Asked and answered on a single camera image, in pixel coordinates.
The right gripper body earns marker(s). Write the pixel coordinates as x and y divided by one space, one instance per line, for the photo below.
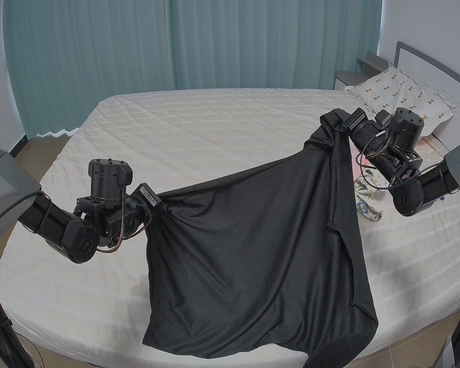
364 132

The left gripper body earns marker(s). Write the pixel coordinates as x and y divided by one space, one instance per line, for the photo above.
145 205

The black T-shirt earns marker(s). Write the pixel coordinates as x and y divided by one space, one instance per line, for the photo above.
253 243

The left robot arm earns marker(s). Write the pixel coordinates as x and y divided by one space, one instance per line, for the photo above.
61 224

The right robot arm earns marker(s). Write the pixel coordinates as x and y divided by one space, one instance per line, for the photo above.
425 190

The bed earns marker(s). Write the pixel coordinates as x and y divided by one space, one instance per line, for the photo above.
195 128

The pink garment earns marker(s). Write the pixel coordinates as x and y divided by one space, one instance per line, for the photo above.
355 167

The white printed pillow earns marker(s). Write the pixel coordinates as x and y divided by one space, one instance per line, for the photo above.
398 90

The grey bedside table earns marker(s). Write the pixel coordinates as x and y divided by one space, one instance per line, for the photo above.
349 79

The purple garment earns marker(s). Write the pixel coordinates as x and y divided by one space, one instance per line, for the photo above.
410 174

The white printed garment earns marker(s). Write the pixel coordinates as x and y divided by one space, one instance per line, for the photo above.
368 209

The blue-green curtain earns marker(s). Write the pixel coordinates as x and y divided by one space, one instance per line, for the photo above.
99 52

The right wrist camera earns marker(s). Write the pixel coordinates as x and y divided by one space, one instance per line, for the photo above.
383 118

